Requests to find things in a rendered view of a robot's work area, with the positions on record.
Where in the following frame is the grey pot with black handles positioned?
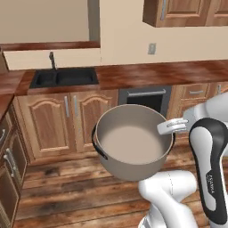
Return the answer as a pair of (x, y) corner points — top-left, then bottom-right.
(91, 103), (176, 183)

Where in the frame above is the silver wall cupboard handle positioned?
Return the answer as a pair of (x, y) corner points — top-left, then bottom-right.
(159, 0), (167, 21)

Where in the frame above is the wooden arched cupboard door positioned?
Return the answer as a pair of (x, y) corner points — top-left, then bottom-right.
(69, 89), (119, 154)
(17, 94), (72, 159)

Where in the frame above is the dark tap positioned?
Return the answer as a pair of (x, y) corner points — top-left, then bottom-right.
(48, 51), (58, 71)

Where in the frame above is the wooden base cupboard door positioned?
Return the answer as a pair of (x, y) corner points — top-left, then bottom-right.
(213, 82), (228, 96)

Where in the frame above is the dark wooden cupboard door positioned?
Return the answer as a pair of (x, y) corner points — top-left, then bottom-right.
(0, 162), (20, 228)
(5, 130), (29, 192)

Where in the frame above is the window with wooden sill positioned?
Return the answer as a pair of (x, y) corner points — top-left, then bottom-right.
(0, 0), (102, 52)

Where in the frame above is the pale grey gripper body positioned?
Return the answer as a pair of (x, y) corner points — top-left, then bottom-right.
(157, 118), (190, 134)

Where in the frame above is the dark wooden drawer front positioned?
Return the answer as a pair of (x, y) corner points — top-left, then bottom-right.
(0, 111), (15, 155)

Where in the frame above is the silver dishwasher handle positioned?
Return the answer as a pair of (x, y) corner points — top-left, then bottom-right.
(126, 88), (167, 98)

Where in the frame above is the wooden wall cupboard door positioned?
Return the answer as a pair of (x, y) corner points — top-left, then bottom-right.
(206, 0), (228, 27)
(154, 0), (214, 28)

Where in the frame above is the black double sink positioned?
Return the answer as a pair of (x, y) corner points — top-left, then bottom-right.
(28, 67), (100, 89)

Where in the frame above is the grey wall socket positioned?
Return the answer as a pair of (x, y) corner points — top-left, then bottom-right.
(147, 43), (158, 56)

